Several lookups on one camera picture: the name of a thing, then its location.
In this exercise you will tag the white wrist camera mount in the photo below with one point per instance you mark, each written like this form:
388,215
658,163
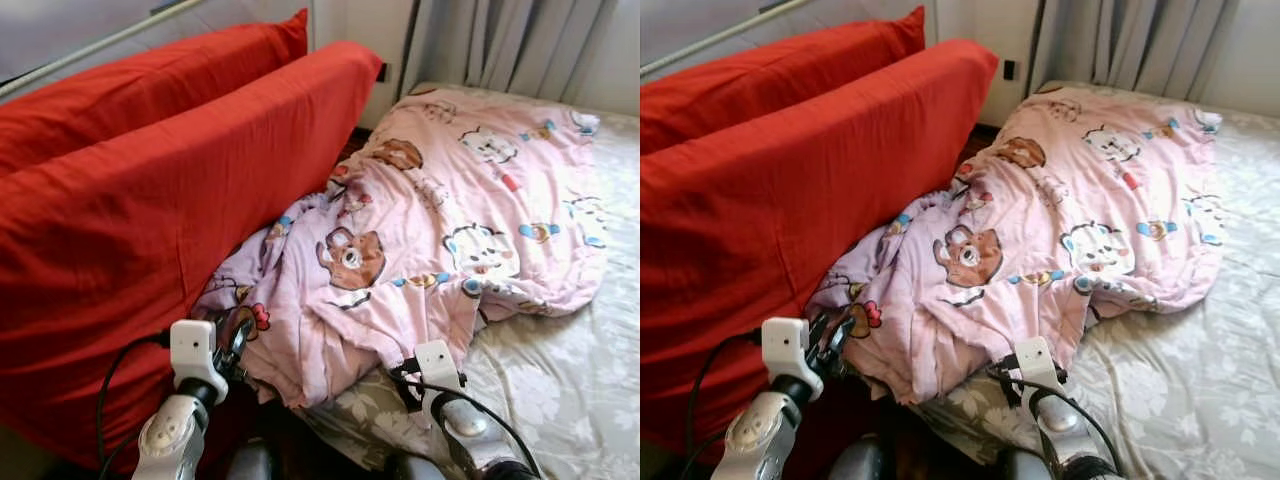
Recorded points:
783,345
438,362
190,348
1037,360

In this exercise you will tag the grey panel with pale rim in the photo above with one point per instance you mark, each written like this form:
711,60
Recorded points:
700,25
60,30

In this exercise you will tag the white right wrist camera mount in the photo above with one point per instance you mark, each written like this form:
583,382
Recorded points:
438,362
1037,360

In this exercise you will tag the grey left robot leg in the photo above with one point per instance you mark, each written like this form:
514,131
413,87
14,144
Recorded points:
856,460
252,462

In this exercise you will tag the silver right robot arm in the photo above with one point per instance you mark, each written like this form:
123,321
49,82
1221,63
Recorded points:
465,420
1060,420

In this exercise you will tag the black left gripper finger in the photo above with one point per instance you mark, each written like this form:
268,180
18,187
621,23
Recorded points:
815,328
841,333
241,337
221,332

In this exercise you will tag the red fabric sofa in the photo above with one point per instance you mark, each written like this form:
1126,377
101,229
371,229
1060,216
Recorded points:
150,250
780,250

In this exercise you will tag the long red cushion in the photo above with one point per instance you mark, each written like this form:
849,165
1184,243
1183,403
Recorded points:
130,100
760,90

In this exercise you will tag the grey curtain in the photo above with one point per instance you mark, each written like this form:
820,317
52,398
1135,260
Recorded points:
500,40
1130,40

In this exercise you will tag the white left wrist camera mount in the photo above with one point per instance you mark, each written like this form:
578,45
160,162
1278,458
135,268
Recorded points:
190,348
783,345

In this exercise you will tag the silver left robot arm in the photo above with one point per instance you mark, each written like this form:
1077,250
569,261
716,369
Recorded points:
755,435
170,435

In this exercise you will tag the pink cartoon blanket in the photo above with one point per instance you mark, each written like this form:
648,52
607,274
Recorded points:
450,200
1070,200

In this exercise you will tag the beige floral bed sheet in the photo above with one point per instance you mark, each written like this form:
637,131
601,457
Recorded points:
570,380
1190,380

